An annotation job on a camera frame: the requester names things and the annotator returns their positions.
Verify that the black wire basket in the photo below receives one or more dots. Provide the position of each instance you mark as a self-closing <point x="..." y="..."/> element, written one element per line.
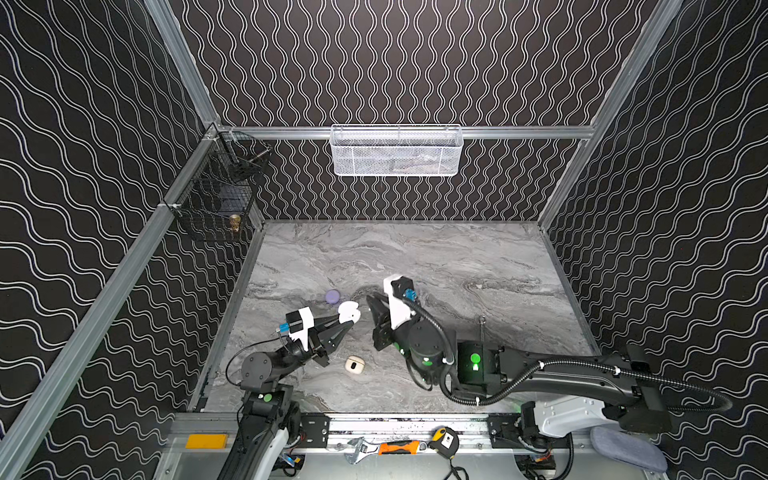
<point x="225" y="181"/>

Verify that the grey cloth pad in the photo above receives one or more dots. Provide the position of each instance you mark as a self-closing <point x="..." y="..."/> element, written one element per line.
<point x="627" y="449"/>

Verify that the cream earbud charging case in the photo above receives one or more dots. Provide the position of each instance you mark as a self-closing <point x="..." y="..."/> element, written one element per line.
<point x="355" y="365"/>

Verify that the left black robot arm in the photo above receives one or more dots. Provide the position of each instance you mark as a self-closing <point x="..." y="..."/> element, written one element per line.
<point x="269" y="420"/>

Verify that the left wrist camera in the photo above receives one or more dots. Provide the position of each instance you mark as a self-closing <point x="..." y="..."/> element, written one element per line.
<point x="297" y="325"/>

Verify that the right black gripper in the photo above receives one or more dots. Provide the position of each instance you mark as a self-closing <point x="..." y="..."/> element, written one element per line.
<point x="382" y="324"/>

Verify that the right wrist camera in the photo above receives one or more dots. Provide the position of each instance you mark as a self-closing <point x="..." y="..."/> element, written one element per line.
<point x="398" y="289"/>

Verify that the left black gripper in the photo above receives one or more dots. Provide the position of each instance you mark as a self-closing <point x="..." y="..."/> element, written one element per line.
<point x="315" y="336"/>

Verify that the adjustable wrench orange handle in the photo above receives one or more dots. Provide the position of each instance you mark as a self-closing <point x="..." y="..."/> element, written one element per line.
<point x="362" y="449"/>

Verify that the brass fitting in basket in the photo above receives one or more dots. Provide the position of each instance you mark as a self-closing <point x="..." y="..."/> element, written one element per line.
<point x="235" y="222"/>

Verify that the silver combination wrench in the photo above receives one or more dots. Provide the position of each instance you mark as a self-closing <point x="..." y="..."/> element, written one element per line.
<point x="482" y="329"/>

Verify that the yellow black tape measure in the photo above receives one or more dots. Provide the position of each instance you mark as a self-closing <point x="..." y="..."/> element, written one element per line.
<point x="445" y="441"/>

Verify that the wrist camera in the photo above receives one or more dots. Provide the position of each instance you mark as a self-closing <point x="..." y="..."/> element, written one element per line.
<point x="398" y="289"/>
<point x="297" y="325"/>

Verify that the purple earbud charging case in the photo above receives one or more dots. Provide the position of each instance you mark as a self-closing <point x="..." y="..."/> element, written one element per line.
<point x="332" y="297"/>

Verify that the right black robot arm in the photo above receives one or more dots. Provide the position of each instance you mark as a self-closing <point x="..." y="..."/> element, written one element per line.
<point x="616" y="389"/>

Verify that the yellow label sticker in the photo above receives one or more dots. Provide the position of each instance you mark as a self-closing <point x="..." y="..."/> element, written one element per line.
<point x="206" y="441"/>

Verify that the white wire mesh basket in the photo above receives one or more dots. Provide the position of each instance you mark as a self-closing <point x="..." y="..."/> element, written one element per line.
<point x="390" y="150"/>

